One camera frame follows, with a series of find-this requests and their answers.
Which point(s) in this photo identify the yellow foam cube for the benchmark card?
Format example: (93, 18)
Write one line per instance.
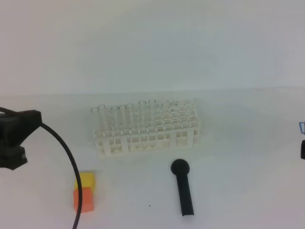
(88, 179)

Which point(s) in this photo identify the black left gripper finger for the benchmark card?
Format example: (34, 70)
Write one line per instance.
(15, 127)

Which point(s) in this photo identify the white plastic test tube rack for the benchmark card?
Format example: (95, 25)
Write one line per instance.
(177, 125)

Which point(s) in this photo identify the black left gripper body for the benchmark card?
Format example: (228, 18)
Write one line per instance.
(11, 157)

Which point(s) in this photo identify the clear test tube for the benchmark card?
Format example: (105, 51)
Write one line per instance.
(130, 108)
(142, 114)
(96, 120)
(102, 119)
(152, 109)
(124, 122)
(115, 120)

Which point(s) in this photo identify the orange foam cube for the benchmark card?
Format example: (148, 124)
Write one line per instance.
(87, 199)

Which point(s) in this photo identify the clear test tube far left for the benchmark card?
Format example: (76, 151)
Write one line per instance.
(96, 120)

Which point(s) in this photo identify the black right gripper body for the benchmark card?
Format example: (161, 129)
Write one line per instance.
(302, 150)

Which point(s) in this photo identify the black plastic scoop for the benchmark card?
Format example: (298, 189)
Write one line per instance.
(180, 168)

